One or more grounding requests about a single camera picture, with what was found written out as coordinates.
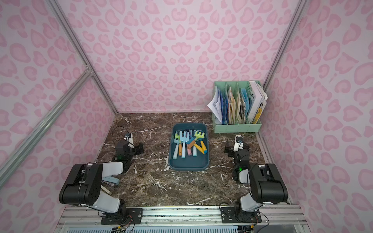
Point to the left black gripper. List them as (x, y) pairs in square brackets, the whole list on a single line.
[(137, 148)]

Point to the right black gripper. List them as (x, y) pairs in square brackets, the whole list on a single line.
[(229, 148)]

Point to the teal rake yellow handle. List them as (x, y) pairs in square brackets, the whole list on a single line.
[(201, 135)]

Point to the teal fork yellow handle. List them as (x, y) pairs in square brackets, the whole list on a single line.
[(195, 148)]

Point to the light blue fork white handle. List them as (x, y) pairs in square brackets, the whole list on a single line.
[(184, 137)]

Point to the green rake wooden handle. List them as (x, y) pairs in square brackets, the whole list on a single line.
[(176, 138)]

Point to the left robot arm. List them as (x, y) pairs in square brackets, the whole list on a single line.
[(83, 184)]

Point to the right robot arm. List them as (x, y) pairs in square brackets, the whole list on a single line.
[(266, 185)]

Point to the dark teal storage box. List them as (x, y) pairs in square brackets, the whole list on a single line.
[(190, 163)]

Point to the light blue stapler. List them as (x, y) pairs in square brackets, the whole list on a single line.
[(111, 181)]

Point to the tan paper folders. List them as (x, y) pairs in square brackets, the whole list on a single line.
[(237, 105)]

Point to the mint green file organizer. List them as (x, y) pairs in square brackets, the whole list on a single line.
[(236, 128)]

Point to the white paper stack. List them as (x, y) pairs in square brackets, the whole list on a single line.
[(215, 105)]

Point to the blue folders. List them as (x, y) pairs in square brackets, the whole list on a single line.
[(224, 104)]

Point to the white yellow book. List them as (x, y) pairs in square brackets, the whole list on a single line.
[(258, 100)]

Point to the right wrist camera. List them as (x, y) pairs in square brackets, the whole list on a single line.
[(239, 140)]

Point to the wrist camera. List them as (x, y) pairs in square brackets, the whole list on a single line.
[(239, 140), (129, 138)]

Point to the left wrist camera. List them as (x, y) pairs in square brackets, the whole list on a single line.
[(129, 138)]

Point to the pale teal rake white handle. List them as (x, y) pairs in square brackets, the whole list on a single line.
[(175, 153)]

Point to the purple rake pink handle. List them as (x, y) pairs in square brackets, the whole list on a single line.
[(191, 138)]

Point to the green rake orange handle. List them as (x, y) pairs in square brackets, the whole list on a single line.
[(180, 146)]

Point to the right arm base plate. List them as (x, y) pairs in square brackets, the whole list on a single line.
[(233, 215)]

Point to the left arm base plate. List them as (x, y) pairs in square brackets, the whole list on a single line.
[(122, 217)]

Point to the aluminium front rail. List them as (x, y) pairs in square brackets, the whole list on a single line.
[(280, 218)]

